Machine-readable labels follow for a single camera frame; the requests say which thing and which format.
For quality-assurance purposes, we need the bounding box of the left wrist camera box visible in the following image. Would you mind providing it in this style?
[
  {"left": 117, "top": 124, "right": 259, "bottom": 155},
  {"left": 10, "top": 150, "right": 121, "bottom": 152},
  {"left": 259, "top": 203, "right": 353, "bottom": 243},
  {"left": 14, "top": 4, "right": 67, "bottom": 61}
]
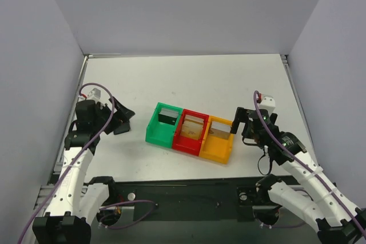
[{"left": 86, "top": 88, "right": 101, "bottom": 103}]

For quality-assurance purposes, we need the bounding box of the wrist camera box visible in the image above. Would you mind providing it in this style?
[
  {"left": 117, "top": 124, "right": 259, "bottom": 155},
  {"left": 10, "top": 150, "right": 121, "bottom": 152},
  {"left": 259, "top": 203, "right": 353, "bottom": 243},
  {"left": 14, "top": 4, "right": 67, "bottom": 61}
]
[
  {"left": 258, "top": 96, "right": 276, "bottom": 115},
  {"left": 86, "top": 88, "right": 101, "bottom": 103}
]

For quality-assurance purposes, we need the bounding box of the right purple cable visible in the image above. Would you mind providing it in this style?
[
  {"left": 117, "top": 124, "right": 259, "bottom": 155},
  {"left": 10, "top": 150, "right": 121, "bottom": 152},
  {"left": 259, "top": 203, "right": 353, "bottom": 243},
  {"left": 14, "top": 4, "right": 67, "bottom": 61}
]
[{"left": 253, "top": 90, "right": 366, "bottom": 238}]

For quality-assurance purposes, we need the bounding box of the orange plastic bin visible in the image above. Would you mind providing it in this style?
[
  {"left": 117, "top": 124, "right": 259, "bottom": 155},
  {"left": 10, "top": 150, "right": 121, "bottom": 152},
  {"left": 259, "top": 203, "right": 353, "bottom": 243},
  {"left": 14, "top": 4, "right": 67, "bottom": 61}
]
[{"left": 199, "top": 115, "right": 234, "bottom": 164}]

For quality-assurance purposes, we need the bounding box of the black card stack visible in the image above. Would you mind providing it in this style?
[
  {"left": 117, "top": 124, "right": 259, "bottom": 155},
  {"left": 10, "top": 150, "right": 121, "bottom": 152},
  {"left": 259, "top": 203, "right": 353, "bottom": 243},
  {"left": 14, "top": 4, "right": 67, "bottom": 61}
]
[{"left": 158, "top": 108, "right": 179, "bottom": 125}]

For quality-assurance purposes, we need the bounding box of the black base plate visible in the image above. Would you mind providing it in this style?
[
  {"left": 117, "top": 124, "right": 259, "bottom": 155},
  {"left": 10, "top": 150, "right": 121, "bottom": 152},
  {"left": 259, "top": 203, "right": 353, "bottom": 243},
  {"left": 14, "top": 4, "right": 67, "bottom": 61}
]
[{"left": 85, "top": 175, "right": 304, "bottom": 223}]

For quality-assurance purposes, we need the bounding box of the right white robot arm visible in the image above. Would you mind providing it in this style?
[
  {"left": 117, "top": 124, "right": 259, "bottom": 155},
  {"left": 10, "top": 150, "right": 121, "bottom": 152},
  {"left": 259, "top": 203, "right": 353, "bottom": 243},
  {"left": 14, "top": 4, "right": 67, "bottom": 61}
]
[{"left": 230, "top": 107, "right": 365, "bottom": 243}]

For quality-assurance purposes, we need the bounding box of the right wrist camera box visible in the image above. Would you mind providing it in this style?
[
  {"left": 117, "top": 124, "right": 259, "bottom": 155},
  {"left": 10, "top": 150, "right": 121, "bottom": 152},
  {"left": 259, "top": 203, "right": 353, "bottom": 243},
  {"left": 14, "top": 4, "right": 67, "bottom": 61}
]
[{"left": 258, "top": 96, "right": 276, "bottom": 115}]

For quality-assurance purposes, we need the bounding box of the green plastic bin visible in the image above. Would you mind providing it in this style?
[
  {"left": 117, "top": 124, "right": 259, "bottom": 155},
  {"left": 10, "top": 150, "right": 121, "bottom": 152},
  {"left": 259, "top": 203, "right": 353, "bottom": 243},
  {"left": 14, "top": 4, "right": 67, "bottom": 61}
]
[{"left": 145, "top": 102, "right": 183, "bottom": 148}]

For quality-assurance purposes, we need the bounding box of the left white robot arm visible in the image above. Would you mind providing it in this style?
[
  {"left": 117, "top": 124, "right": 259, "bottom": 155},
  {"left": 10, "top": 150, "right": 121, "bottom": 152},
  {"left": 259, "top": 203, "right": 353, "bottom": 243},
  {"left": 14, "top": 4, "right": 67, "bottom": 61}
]
[{"left": 32, "top": 95, "right": 135, "bottom": 243}]

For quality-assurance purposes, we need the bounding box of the red plastic bin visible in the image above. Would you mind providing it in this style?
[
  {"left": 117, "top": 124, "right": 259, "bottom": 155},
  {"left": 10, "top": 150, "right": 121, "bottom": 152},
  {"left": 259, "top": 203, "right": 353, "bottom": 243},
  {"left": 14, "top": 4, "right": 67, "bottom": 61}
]
[{"left": 172, "top": 109, "right": 209, "bottom": 156}]

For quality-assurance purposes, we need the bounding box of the aluminium frame rail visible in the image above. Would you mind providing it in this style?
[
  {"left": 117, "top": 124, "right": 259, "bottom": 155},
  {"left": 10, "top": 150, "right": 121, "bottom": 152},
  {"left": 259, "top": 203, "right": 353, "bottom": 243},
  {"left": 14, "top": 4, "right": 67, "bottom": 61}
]
[{"left": 34, "top": 54, "right": 120, "bottom": 210}]

